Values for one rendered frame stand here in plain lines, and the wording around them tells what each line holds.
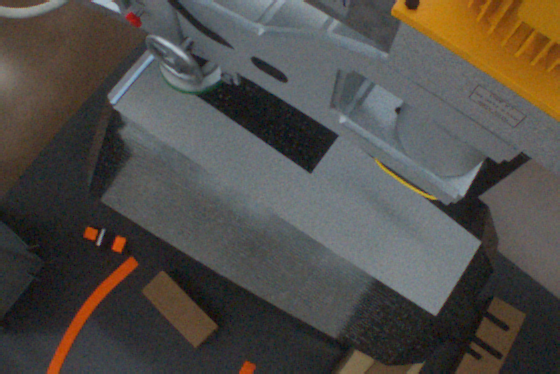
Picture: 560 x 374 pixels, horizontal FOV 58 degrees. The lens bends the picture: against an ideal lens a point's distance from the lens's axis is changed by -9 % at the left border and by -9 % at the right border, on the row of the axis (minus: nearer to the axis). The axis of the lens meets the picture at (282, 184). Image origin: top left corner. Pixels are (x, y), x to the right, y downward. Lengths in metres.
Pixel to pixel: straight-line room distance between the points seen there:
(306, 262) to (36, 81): 1.69
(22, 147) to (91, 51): 0.55
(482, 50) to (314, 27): 0.33
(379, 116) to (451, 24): 0.48
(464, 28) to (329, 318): 1.07
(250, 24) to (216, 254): 0.79
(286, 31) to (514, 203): 1.73
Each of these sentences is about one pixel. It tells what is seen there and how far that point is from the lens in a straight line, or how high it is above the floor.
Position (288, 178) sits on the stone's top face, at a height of 0.80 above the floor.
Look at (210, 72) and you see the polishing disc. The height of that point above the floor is 0.83.
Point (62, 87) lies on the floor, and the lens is 2.63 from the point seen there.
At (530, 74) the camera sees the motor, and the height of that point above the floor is 1.70.
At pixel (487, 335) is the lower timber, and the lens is 2.25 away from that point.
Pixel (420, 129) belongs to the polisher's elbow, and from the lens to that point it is 0.93.
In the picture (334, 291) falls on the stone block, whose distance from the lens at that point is 1.48.
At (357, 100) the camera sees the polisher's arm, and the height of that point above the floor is 1.23.
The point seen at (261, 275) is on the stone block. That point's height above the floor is 0.66.
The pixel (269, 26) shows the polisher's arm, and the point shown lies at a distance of 0.94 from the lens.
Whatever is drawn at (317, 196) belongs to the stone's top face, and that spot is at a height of 0.80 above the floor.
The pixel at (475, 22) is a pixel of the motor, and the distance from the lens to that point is 0.63.
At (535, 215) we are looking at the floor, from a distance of 2.50.
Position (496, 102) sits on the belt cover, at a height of 1.62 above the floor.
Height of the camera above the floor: 2.19
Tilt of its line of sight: 75 degrees down
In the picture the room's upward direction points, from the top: 2 degrees clockwise
